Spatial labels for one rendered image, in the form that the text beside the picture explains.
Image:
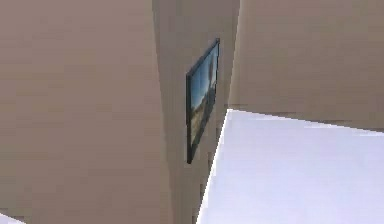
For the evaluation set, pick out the black framed landscape picture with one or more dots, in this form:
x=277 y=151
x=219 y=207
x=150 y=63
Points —
x=202 y=100

